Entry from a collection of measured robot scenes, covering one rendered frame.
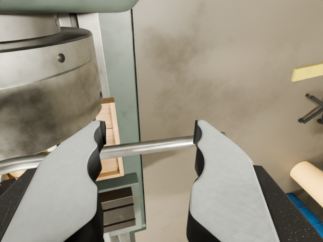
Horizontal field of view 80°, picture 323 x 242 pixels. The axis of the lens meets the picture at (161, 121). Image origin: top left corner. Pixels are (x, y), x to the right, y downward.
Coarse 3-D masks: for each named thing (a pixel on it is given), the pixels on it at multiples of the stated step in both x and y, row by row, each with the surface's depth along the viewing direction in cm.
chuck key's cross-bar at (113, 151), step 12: (120, 144) 18; (132, 144) 18; (144, 144) 18; (156, 144) 18; (168, 144) 18; (180, 144) 19; (192, 144) 19; (24, 156) 17; (36, 156) 17; (108, 156) 17; (120, 156) 18; (0, 168) 16; (12, 168) 16; (24, 168) 16
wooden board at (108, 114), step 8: (104, 104) 56; (112, 104) 57; (104, 112) 60; (112, 112) 58; (96, 120) 60; (104, 120) 61; (112, 120) 60; (112, 128) 63; (112, 136) 65; (112, 144) 66; (104, 160) 69; (112, 160) 70; (120, 160) 68; (104, 168) 70; (112, 168) 72; (120, 168) 70; (8, 176) 60; (104, 176) 70; (112, 176) 71
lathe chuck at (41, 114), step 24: (72, 72) 25; (96, 72) 32; (0, 96) 20; (24, 96) 21; (48, 96) 23; (72, 96) 26; (96, 96) 32; (0, 120) 20; (24, 120) 22; (48, 120) 24; (72, 120) 27; (0, 144) 21; (24, 144) 23; (48, 144) 25
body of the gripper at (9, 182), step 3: (6, 180) 45; (9, 180) 45; (12, 180) 45; (15, 180) 45; (0, 183) 44; (3, 183) 44; (6, 183) 44; (9, 183) 44; (12, 183) 44; (0, 186) 43; (3, 186) 43; (6, 186) 43; (9, 186) 43; (0, 189) 42; (3, 189) 42; (6, 189) 42; (0, 192) 42; (3, 192) 42; (0, 195) 41
